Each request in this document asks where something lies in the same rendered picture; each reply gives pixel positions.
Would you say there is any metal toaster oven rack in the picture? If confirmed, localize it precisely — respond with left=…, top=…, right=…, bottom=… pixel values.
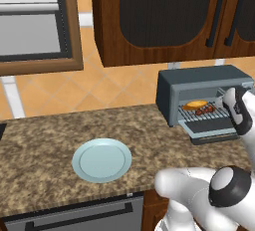
left=178, top=103, right=231, bottom=123

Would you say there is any pale blue round plate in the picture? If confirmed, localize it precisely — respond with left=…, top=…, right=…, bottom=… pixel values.
left=71, top=137, right=133, bottom=184

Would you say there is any wooden framed window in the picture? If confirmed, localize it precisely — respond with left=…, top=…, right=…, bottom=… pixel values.
left=0, top=0, right=85, bottom=77

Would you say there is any wooden cupboard door dark panel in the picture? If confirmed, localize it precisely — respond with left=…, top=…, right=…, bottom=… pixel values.
left=90, top=0, right=233, bottom=69
left=213, top=0, right=255, bottom=60

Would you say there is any golden baguette bread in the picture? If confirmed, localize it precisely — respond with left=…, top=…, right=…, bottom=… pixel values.
left=181, top=100, right=209, bottom=112

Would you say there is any wooden base cupboard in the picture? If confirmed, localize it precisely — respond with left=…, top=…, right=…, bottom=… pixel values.
left=141, top=189, right=171, bottom=231

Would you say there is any reddish brown kebab skewer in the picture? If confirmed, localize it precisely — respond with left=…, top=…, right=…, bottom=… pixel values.
left=194, top=106, right=217, bottom=116

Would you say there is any black hob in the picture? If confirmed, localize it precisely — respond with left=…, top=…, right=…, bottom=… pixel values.
left=0, top=122, right=8, bottom=141

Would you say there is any black dishwasher handle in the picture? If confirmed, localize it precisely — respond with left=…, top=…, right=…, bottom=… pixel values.
left=24, top=201, right=134, bottom=231

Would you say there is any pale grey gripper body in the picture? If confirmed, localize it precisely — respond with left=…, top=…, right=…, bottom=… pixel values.
left=215, top=89, right=236, bottom=111

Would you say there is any grey toaster oven door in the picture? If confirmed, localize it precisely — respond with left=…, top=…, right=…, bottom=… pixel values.
left=178, top=116, right=241, bottom=146

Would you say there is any grey toaster oven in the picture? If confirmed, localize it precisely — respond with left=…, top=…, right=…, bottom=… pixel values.
left=155, top=64, right=255, bottom=146

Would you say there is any black cupboard door handle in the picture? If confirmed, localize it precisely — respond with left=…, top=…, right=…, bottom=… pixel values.
left=223, top=0, right=248, bottom=48
left=204, top=0, right=227, bottom=49

